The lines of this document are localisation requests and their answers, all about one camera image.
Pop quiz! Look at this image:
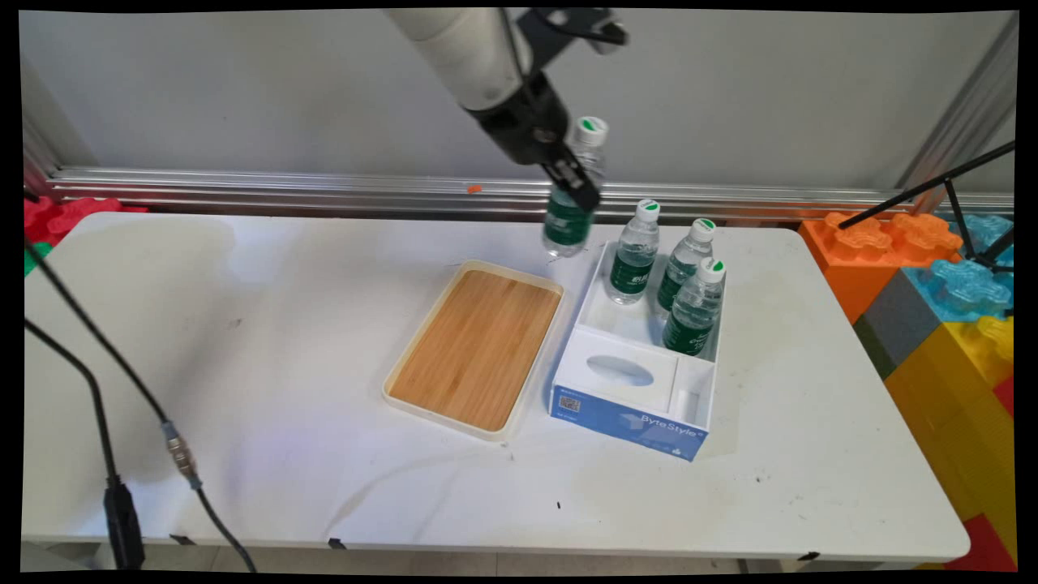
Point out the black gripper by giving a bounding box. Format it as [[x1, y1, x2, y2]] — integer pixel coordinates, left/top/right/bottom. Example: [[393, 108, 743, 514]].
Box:
[[469, 73, 603, 214]]

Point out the water bottle with green label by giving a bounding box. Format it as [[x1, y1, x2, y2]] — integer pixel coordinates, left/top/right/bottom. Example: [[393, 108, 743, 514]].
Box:
[[607, 200, 662, 307], [656, 218, 718, 314], [541, 116, 610, 260], [662, 258, 728, 358]]

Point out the bamboo tray with cream rim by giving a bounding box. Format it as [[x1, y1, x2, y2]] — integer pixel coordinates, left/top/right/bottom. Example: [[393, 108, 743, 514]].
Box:
[[383, 260, 566, 443]]

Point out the white and blue cardboard box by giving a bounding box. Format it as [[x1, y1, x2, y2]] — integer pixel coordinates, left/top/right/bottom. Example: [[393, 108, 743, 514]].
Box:
[[550, 240, 728, 463]]

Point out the large orange building block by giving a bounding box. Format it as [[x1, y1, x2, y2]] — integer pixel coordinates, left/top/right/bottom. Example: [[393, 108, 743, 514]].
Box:
[[799, 212, 963, 325]]

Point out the large grey building block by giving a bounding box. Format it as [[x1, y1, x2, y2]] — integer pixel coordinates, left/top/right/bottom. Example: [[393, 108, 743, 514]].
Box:
[[852, 271, 943, 380]]

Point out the black tripod stand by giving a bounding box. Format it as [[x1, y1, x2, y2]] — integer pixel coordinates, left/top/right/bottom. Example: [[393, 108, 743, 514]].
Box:
[[839, 142, 1016, 274]]

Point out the large blue building block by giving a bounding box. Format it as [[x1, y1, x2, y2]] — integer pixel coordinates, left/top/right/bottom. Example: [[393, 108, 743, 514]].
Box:
[[903, 214, 1015, 325]]

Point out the large yellow building block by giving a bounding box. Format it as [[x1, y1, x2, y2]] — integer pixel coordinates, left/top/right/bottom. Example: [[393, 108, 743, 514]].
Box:
[[883, 316, 1017, 562]]

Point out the large red building block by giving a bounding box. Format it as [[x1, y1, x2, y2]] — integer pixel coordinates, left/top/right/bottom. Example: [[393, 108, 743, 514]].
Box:
[[943, 514, 1017, 573]]

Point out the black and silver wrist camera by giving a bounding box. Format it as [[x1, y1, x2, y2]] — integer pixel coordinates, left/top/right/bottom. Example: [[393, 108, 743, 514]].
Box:
[[516, 8, 630, 71]]

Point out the aluminium frame rail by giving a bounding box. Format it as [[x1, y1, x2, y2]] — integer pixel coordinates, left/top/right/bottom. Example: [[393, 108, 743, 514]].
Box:
[[47, 166, 1015, 225]]

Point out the aluminium frame post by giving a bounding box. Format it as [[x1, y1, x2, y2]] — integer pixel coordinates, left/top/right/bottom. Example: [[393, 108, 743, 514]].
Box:
[[895, 15, 1019, 197]]

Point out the black cable with metal connector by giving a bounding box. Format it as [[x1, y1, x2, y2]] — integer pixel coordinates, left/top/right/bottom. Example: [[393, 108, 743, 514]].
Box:
[[23, 237, 259, 573]]

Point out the black cable with black plug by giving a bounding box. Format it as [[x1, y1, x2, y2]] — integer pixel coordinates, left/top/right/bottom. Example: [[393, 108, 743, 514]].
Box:
[[23, 318, 148, 571]]

